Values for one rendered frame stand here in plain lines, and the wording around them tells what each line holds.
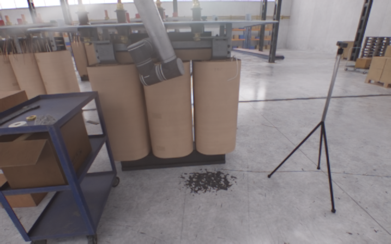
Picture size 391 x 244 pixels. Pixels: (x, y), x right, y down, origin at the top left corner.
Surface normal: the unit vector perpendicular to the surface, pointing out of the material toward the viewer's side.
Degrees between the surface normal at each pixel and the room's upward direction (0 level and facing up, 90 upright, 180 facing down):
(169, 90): 90
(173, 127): 90
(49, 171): 90
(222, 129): 90
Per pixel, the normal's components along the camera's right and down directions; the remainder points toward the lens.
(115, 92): 0.09, 0.40
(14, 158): 0.03, -0.65
